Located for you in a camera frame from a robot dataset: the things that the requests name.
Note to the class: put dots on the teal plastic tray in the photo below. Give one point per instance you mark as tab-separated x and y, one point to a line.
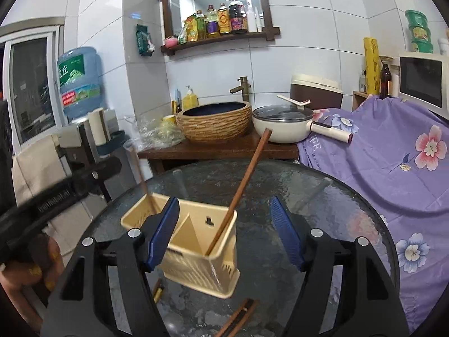
115	141

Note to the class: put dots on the green instant noodle cup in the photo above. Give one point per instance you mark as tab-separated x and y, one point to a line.
422	47
416	19
419	34

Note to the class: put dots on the yellow green snack packet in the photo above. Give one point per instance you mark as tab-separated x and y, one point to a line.
191	28

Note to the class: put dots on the dark soy sauce bottle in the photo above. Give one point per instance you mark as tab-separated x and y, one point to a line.
238	19

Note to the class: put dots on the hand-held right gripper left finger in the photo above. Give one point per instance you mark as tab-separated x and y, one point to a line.
165	231

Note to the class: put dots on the white plastic bottle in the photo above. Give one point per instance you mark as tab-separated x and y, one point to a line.
252	21

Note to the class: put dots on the glass pan lid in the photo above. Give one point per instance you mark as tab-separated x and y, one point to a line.
280	112

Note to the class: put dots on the brass faucet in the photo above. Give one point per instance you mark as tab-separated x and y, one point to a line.
245	89

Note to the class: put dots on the wooden framed mirror shelf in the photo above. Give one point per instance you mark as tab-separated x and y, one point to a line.
165	14

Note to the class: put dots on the small wooden box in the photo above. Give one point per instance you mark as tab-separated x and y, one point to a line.
359	101

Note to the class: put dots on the green packet on wall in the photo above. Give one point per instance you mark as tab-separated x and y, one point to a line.
144	40

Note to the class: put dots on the white water dispenser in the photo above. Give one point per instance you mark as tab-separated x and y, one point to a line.
68	135

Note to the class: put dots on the clear plastic bag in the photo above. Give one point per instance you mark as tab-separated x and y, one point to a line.
154	135

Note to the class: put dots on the brown wooden chopstick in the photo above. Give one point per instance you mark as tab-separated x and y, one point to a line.
247	308
231	317
245	179
142	182

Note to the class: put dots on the beige perforated utensil holder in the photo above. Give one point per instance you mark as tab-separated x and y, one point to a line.
196	273

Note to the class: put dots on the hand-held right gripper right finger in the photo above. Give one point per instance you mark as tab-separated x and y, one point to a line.
286	235

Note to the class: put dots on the pink bowl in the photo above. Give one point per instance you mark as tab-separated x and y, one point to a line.
171	42

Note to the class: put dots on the white microwave oven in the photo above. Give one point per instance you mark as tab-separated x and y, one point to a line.
421	80

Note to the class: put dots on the blue water jug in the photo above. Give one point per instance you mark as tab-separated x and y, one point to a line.
80	77

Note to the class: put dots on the brown and white rice cooker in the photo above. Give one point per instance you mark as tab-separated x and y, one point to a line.
315	91

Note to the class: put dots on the white rice paddle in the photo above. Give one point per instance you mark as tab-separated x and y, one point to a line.
294	101

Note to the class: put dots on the purple floral cloth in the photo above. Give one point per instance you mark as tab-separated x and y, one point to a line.
368	182

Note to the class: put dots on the yellow cooking oil bottle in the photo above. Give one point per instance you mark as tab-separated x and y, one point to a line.
201	26

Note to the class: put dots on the aluminium frame window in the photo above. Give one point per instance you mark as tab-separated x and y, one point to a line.
31	84

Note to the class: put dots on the orange label sauce bottle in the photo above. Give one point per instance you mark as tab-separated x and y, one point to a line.
223	21

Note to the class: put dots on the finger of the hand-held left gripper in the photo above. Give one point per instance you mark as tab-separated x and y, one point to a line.
101	173

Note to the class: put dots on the brown glass bottle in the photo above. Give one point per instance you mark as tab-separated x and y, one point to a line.
385	82

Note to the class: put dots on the light blue tube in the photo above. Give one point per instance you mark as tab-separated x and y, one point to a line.
177	100

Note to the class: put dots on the yellow wrap roll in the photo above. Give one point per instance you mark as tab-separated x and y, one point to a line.
371	66

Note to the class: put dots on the yellow cup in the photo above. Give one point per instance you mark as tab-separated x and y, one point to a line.
169	119

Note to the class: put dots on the purple label bottle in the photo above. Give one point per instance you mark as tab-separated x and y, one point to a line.
212	24

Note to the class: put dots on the person's left hand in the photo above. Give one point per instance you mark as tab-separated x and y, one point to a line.
42	263

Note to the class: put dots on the woven pattern basin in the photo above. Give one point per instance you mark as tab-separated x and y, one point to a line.
214	126

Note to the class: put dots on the yellow soap pump bottle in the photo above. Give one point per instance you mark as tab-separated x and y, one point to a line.
190	101

